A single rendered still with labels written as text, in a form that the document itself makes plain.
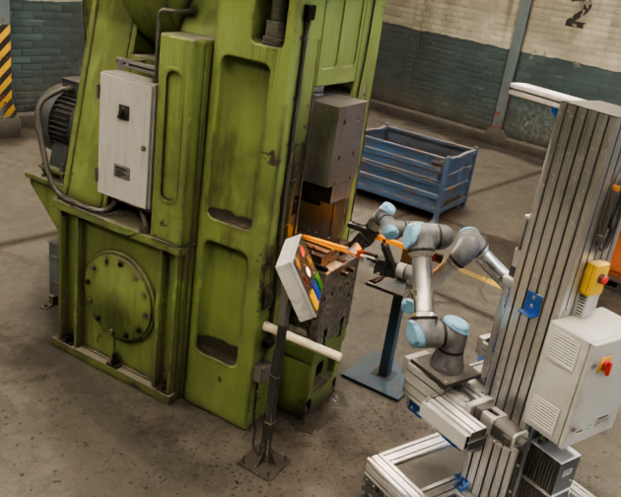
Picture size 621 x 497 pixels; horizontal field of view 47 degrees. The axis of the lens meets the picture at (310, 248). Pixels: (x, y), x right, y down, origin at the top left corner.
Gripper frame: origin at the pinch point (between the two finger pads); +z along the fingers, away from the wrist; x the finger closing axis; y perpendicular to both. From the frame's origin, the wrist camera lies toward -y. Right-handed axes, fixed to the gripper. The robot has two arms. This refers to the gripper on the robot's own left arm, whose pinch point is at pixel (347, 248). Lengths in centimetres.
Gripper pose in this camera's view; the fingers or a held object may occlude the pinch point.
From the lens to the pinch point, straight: 375.3
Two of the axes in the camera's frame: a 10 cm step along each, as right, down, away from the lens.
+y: 6.8, 7.1, -1.9
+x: 5.1, -2.7, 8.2
